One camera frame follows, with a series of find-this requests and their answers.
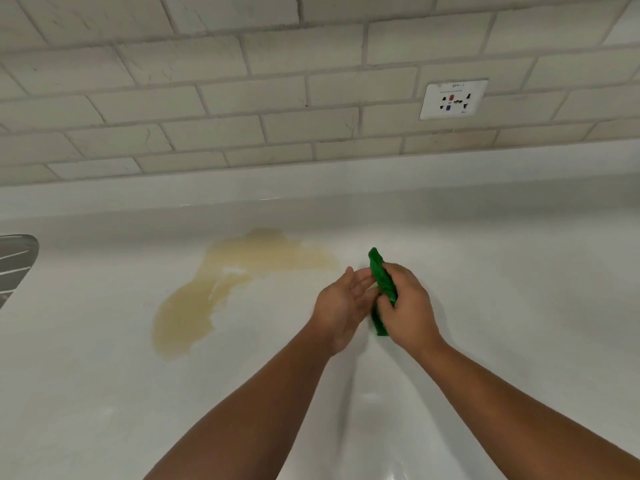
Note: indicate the person's left hand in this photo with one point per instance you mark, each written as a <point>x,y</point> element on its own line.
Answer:
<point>337,312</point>

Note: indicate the person's right hand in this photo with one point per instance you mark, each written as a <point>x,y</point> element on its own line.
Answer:
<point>410,314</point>

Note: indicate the person's right thumb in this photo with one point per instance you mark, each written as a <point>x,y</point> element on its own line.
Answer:
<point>386,308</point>

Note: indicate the person's left fingers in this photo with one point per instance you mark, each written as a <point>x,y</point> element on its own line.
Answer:
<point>361,283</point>

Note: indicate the green cleaning cloth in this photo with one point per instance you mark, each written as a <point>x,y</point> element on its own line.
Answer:
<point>384,282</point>

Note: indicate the person's right forearm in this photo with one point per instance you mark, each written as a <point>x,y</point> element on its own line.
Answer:
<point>520,419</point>

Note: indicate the person's left forearm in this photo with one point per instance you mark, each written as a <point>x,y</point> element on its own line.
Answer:
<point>250,419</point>

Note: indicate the brown liquid spill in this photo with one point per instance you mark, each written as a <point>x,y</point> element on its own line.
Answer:
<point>220,284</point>

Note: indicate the white wall power socket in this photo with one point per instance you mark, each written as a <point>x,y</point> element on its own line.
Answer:
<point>453,99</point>

